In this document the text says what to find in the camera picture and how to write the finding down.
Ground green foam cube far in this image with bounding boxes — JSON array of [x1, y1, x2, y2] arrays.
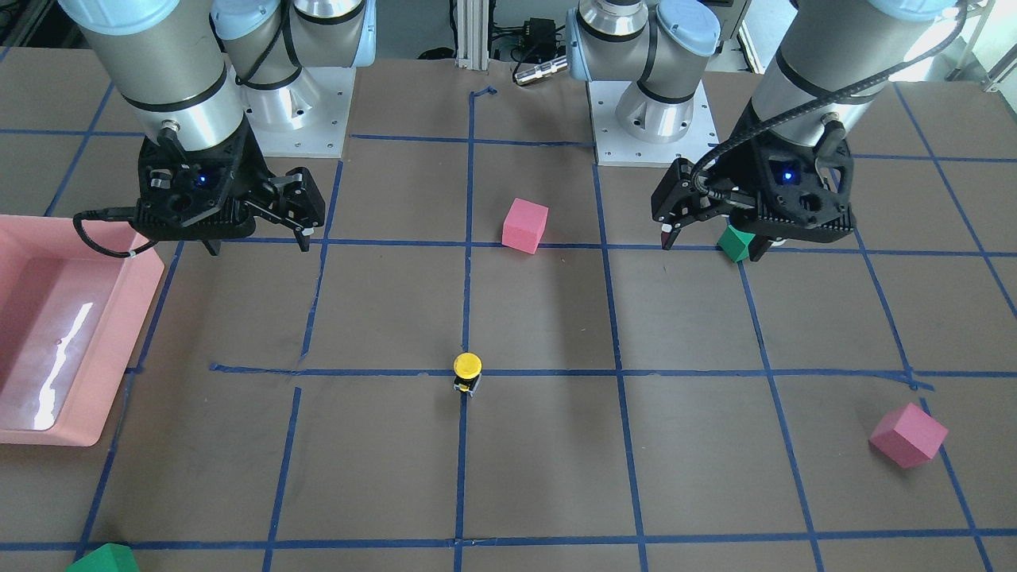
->
[[66, 544, 141, 572]]

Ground pink foam cube centre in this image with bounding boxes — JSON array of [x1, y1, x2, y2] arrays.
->
[[501, 198, 549, 256]]

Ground pink foam cube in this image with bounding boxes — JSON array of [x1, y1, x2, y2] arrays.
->
[[501, 198, 549, 256], [868, 403, 950, 470]]

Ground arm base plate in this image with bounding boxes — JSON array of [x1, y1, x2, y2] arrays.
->
[[587, 81, 720, 168], [241, 68, 357, 158]]

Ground pink foam cube near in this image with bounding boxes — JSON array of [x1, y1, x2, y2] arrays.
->
[[868, 403, 950, 470]]

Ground yellow push button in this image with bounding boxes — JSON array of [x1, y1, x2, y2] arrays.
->
[[453, 352, 483, 397]]

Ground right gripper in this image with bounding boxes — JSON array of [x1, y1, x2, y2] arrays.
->
[[133, 127, 327, 258]]

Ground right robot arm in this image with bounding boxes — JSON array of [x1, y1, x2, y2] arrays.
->
[[60, 1, 377, 258]]

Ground aluminium frame post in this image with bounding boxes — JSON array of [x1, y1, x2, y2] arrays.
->
[[451, 0, 493, 75]]

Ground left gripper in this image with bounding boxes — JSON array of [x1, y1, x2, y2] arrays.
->
[[651, 121, 857, 263]]

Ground green foam cube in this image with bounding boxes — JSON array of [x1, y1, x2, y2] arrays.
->
[[66, 544, 141, 572], [717, 225, 756, 263]]

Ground pink plastic bin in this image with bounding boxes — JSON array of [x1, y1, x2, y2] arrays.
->
[[1, 214, 164, 446]]

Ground green foam cube centre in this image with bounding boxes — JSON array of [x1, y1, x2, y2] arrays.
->
[[717, 225, 756, 263]]

